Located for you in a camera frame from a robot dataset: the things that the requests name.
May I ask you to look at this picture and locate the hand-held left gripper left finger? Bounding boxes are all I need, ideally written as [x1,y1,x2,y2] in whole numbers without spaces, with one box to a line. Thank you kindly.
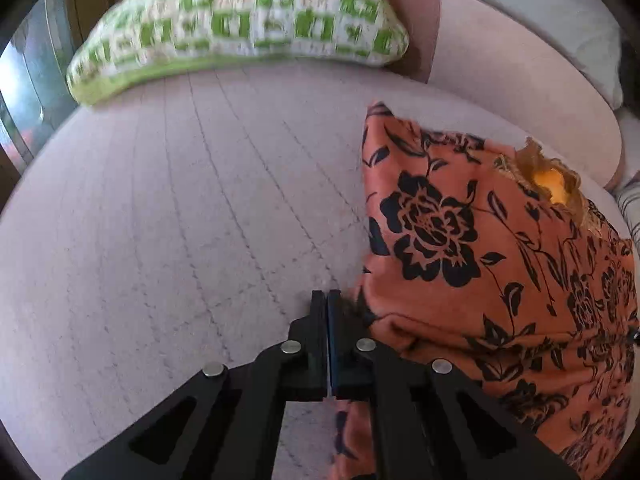
[61,289,329,480]

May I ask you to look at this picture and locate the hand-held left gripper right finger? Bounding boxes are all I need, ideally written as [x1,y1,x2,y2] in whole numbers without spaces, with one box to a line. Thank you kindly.
[326,288,582,480]

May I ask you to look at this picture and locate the orange black floral garment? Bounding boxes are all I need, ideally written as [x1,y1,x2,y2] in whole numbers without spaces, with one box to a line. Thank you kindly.
[332,101,640,480]

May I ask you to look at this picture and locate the pink sofa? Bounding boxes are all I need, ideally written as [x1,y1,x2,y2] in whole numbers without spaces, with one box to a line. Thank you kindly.
[0,0,624,480]

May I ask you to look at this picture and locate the striped cloth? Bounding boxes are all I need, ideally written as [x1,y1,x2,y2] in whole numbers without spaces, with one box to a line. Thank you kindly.
[612,169,640,262]

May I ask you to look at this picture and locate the green white checked pillow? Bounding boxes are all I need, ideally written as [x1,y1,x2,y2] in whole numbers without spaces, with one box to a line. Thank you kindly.
[66,0,411,107]

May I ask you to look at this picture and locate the glass window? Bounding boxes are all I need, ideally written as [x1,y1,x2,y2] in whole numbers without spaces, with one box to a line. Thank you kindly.
[0,0,77,173]

